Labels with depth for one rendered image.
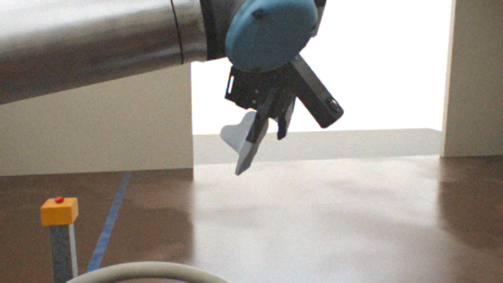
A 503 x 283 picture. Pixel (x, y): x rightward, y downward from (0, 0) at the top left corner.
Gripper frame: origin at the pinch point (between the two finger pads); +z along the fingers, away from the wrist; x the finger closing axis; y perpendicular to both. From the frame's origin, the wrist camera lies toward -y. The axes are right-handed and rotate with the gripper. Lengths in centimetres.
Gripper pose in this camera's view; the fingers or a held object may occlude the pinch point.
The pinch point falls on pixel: (263, 159)
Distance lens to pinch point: 68.1
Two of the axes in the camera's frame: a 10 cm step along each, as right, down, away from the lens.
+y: -8.6, -4.0, 3.1
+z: -2.2, 8.5, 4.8
